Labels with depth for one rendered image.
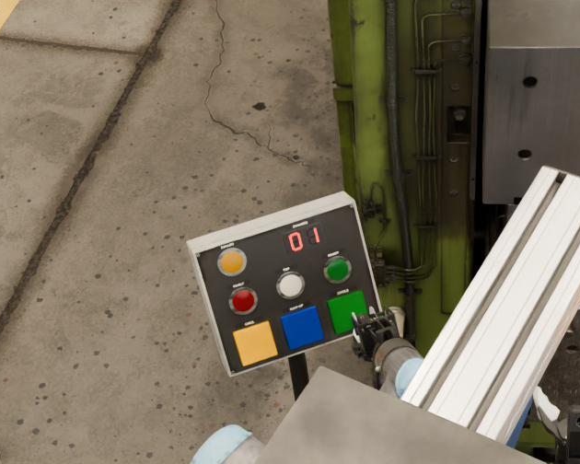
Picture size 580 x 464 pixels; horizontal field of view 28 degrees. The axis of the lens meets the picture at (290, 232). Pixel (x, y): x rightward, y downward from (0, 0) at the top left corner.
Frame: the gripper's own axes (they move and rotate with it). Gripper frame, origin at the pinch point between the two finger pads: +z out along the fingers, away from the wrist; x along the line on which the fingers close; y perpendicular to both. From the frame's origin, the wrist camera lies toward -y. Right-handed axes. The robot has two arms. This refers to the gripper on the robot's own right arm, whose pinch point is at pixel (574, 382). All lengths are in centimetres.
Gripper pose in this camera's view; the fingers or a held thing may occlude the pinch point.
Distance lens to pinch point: 227.9
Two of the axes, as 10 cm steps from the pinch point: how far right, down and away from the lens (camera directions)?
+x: 9.9, 0.1, -1.4
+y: 1.0, 6.7, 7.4
